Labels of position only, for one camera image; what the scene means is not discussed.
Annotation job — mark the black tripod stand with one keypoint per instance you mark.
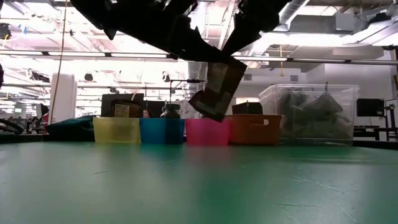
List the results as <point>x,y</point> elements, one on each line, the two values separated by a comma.
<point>391,118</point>

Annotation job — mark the blue plastic bin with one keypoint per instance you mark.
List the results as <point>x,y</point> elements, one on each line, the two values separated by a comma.
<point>161,132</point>

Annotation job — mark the yellow plastic bin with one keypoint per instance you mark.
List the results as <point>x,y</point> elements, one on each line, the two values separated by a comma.
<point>116,130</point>

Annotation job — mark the black monitor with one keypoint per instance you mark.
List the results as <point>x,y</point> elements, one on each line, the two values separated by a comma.
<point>370,107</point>

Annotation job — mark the pink plastic bin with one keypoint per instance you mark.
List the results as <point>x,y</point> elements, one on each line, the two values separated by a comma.
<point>206,133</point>

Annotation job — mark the clear plastic storage box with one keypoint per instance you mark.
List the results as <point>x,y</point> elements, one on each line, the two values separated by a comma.
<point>311,115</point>

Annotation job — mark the person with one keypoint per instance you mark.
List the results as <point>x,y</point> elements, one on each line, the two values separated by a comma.
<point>146,114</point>

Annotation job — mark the large smooth silver duct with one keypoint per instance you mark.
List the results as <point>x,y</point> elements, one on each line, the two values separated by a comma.
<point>289,12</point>

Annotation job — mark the orange plastic bin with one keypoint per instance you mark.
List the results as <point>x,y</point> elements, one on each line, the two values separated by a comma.
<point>253,132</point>

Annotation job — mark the long ceiling light bar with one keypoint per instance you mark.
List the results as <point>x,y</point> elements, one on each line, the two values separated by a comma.
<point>77,55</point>

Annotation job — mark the dark green bag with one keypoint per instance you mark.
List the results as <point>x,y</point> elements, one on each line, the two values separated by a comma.
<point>71,129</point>

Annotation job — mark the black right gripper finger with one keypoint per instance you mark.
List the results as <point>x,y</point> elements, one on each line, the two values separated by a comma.
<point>241,37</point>

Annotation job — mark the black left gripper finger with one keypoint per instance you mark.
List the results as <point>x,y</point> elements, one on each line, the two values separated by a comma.
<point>211,56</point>

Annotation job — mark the brown spice pouch white label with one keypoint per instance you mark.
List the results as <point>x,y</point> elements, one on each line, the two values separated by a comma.
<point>124,109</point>
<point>220,90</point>

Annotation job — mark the black case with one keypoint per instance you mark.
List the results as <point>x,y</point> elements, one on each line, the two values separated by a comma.
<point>247,109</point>

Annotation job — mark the black box with label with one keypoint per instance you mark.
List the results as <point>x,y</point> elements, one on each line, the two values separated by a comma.
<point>106,105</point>

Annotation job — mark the white column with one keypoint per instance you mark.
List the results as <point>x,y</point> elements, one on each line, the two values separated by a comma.
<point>63,96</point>

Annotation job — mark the black ceiling device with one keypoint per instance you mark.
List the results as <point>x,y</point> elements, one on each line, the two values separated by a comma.
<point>4,31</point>

